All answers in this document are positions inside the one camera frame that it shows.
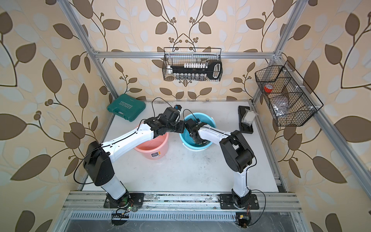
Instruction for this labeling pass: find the black wire basket back wall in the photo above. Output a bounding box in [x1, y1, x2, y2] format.
[162, 46, 223, 81]

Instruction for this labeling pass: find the silver foil bag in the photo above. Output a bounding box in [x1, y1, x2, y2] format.
[271, 96, 289, 117]

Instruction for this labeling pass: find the green plastic tool case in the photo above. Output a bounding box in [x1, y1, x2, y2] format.
[107, 94, 146, 122]

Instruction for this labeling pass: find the aluminium front rail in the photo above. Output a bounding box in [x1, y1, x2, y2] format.
[62, 191, 302, 213]

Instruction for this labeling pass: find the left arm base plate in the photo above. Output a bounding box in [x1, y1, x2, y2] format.
[103, 193, 145, 208]

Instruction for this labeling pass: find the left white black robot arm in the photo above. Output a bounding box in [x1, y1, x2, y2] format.
[82, 104, 185, 201]

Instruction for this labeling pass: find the black socket set holder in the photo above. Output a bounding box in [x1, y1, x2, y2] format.
[164, 61, 223, 81]

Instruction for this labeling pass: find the blue plastic bucket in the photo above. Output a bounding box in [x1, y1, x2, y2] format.
[180, 113, 216, 152]

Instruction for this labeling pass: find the black wire basket wall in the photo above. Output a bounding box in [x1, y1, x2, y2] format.
[255, 61, 324, 127]
[162, 46, 223, 81]

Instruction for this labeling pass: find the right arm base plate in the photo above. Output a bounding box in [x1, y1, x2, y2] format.
[217, 193, 260, 210]

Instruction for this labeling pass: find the pink plastic bucket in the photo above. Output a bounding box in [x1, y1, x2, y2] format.
[134, 132, 169, 160]

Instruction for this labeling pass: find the black tray with plastic bag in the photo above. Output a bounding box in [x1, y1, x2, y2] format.
[238, 106, 257, 134]

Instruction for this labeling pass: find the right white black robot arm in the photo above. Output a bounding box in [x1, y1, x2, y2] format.
[185, 119, 255, 209]

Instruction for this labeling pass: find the black wire basket right wall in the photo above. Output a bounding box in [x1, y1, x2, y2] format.
[255, 61, 324, 127]

